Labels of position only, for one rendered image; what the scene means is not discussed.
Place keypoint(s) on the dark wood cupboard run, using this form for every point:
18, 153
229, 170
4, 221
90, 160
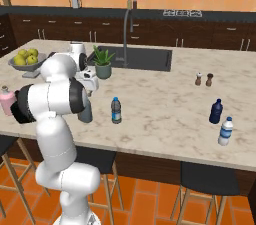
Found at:
150, 34

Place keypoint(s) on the tan soap bottle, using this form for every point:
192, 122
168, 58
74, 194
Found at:
129, 3

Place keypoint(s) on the dark sink basin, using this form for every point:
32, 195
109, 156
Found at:
140, 58

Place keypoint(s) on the black seat wooden stool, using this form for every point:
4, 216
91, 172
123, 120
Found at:
100, 164
8, 169
208, 179

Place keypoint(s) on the dark blue glass bottle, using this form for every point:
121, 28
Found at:
216, 112

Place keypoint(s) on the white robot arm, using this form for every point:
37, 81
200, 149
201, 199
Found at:
53, 135

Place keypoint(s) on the green apple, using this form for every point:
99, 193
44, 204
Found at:
22, 52
33, 52
19, 60
32, 59

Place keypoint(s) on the brown soap bottle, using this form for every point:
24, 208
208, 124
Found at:
135, 3

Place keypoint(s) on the white-top salt shaker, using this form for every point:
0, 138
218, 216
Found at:
198, 79

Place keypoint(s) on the white blue-label plastic bottle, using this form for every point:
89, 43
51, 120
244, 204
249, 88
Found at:
225, 132

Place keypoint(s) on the clear blue-capped plastic bottle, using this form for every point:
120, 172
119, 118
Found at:
116, 111

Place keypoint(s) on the dark wood kitchen island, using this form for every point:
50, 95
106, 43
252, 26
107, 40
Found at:
150, 169

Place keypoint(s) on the dark-top pepper shaker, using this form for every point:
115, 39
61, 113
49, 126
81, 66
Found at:
209, 80

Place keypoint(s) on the pink bottle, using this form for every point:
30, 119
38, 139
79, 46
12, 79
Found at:
6, 102

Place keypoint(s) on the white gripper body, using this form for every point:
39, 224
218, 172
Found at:
89, 84

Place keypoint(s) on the grey sink tap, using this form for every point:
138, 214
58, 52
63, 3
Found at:
126, 35

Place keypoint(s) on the potted green plant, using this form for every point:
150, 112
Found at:
103, 65

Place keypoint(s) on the hob with white rings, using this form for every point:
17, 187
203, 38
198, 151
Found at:
182, 12

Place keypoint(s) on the grey fruit bowl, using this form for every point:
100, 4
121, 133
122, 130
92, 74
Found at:
30, 67

